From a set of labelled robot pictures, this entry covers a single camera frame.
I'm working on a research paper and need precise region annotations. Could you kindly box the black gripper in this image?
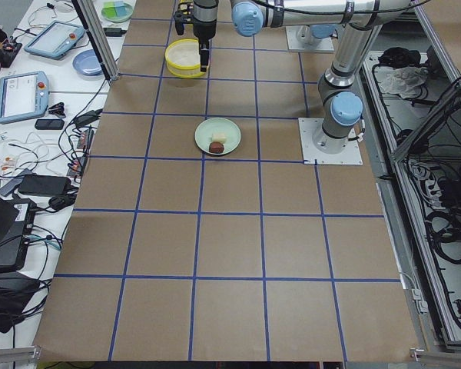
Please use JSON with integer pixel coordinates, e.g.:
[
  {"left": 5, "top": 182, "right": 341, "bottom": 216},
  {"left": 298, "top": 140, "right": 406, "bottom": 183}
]
[{"left": 192, "top": 0, "right": 218, "bottom": 72}]

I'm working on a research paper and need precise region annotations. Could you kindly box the yellow steamer tray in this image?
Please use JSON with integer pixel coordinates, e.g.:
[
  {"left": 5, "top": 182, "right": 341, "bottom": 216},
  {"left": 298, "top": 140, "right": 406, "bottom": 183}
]
[{"left": 164, "top": 38, "right": 205, "bottom": 79}]

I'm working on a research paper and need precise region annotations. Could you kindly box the brown chocolate bun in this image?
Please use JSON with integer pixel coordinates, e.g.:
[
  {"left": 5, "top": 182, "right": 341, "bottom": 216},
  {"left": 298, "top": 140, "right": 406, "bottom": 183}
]
[{"left": 208, "top": 141, "right": 224, "bottom": 155}]

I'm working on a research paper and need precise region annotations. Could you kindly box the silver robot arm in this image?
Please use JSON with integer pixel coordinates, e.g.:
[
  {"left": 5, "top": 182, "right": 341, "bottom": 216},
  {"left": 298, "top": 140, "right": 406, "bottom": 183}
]
[{"left": 230, "top": 1, "right": 411, "bottom": 154}]

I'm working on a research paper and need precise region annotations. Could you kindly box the light green plate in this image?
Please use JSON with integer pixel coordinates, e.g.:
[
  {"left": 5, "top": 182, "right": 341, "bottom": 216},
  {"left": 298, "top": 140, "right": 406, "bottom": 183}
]
[{"left": 194, "top": 118, "right": 241, "bottom": 156}]

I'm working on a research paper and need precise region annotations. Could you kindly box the white steamed bun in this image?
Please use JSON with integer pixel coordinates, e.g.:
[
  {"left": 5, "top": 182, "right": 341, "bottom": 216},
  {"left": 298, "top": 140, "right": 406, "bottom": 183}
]
[{"left": 211, "top": 132, "right": 227, "bottom": 144}]

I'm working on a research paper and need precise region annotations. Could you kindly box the green plate with blocks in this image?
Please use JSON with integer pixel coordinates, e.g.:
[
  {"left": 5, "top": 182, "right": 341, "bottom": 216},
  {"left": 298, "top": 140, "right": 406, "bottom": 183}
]
[{"left": 101, "top": 1, "right": 134, "bottom": 23}]

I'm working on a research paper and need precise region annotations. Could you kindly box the blue plate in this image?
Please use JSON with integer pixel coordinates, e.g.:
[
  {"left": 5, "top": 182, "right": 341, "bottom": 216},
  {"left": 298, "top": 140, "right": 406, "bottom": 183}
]
[{"left": 72, "top": 49, "right": 103, "bottom": 76}]

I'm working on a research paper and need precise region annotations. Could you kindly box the far blue teach pendant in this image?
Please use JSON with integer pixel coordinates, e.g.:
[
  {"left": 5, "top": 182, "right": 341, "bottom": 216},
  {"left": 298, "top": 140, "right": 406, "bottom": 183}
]
[{"left": 24, "top": 21, "right": 85, "bottom": 60}]

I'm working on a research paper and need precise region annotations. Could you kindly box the blue teach pendant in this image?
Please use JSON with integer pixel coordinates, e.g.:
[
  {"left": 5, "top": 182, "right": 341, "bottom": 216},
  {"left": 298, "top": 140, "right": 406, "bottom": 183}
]
[
  {"left": 24, "top": 21, "right": 85, "bottom": 60},
  {"left": 0, "top": 71, "right": 49, "bottom": 125}
]

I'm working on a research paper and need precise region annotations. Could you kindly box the black phone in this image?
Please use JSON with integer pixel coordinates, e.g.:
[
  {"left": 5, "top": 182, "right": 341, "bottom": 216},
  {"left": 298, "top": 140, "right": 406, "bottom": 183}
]
[{"left": 35, "top": 118, "right": 65, "bottom": 131}]

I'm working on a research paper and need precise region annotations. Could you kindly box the near blue teach pendant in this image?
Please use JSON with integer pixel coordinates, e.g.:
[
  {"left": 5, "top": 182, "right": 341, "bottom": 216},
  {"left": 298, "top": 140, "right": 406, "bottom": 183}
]
[{"left": 0, "top": 71, "right": 49, "bottom": 125}]

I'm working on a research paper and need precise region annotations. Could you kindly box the white crumpled cloth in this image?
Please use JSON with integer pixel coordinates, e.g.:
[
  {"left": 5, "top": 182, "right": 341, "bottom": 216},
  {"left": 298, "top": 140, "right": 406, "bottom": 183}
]
[{"left": 380, "top": 66, "right": 428, "bottom": 99}]

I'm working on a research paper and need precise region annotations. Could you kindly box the black power adapter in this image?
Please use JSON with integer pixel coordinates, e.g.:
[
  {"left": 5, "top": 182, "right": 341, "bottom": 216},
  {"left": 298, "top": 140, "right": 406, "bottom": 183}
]
[{"left": 18, "top": 175, "right": 71, "bottom": 196}]

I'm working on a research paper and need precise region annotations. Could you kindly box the black laptop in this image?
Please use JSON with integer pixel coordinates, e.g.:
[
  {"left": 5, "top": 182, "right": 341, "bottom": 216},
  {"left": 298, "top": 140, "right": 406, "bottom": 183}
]
[{"left": 0, "top": 197, "right": 36, "bottom": 273}]

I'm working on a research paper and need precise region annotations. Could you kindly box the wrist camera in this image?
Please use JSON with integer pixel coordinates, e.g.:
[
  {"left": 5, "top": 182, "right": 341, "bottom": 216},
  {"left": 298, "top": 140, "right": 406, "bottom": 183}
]
[{"left": 173, "top": 2, "right": 194, "bottom": 35}]

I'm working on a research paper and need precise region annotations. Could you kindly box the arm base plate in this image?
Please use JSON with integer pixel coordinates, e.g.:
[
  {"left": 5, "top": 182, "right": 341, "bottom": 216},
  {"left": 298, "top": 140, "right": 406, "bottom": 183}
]
[
  {"left": 298, "top": 118, "right": 363, "bottom": 166},
  {"left": 286, "top": 25, "right": 336, "bottom": 54}
]

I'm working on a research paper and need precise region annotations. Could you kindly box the aluminium frame post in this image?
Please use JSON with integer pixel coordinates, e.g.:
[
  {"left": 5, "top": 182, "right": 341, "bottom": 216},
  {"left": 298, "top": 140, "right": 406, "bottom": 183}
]
[{"left": 72, "top": 0, "right": 119, "bottom": 83}]

